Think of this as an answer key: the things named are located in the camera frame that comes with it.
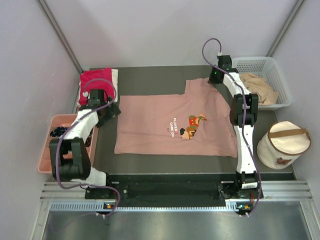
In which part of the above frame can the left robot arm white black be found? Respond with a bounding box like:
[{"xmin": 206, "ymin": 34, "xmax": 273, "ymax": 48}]
[{"xmin": 49, "ymin": 89, "xmax": 121, "ymax": 199}]

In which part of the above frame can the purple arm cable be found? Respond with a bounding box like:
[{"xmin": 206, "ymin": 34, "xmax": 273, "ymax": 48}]
[
  {"xmin": 55, "ymin": 78, "xmax": 121, "ymax": 218},
  {"xmin": 201, "ymin": 37, "xmax": 262, "ymax": 218}
]

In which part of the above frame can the folded cream t shirt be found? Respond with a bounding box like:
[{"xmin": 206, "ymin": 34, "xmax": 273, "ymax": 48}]
[{"xmin": 76, "ymin": 68, "xmax": 119, "ymax": 110}]

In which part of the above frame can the aluminium rail frame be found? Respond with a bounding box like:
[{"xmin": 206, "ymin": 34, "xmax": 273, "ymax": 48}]
[{"xmin": 30, "ymin": 180, "xmax": 320, "ymax": 240}]

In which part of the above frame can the white perforated plastic basket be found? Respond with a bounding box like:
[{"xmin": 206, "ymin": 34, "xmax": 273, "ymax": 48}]
[{"xmin": 232, "ymin": 56, "xmax": 293, "ymax": 111}]

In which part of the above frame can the folded red t shirt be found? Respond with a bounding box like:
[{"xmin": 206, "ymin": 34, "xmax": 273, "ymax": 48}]
[{"xmin": 79, "ymin": 67, "xmax": 116, "ymax": 106}]

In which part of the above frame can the beige crumpled t shirt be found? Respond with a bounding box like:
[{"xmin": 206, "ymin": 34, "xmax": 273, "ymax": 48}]
[{"xmin": 239, "ymin": 73, "xmax": 279, "ymax": 106}]

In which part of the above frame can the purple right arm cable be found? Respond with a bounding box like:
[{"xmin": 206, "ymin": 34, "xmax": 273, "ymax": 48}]
[{"xmin": 201, "ymin": 37, "xmax": 262, "ymax": 218}]

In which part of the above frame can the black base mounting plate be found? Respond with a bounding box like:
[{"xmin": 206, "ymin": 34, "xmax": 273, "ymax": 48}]
[{"xmin": 84, "ymin": 173, "xmax": 266, "ymax": 207}]

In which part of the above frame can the pink printed t shirt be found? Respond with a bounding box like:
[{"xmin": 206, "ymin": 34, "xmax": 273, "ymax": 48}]
[{"xmin": 114, "ymin": 78, "xmax": 238, "ymax": 158}]

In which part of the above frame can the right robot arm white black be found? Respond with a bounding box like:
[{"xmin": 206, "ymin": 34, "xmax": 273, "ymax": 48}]
[{"xmin": 209, "ymin": 53, "xmax": 261, "ymax": 199}]

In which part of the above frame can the cream round fabric bag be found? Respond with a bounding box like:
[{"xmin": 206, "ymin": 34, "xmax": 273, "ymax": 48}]
[{"xmin": 257, "ymin": 121, "xmax": 311, "ymax": 170}]

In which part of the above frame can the pink compartment tray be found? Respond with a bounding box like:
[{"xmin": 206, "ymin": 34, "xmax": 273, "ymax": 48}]
[{"xmin": 38, "ymin": 114, "xmax": 99, "ymax": 175}]

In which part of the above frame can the dark blue rolled sock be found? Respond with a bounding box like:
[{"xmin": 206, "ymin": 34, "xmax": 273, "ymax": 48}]
[{"xmin": 49, "ymin": 126, "xmax": 68, "ymax": 138}]

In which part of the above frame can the dark brown rolled sock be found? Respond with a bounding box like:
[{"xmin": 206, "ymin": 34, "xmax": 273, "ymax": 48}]
[{"xmin": 85, "ymin": 137, "xmax": 92, "ymax": 148}]

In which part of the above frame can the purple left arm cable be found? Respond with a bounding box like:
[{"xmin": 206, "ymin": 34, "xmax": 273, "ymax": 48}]
[{"xmin": 55, "ymin": 78, "xmax": 121, "ymax": 218}]

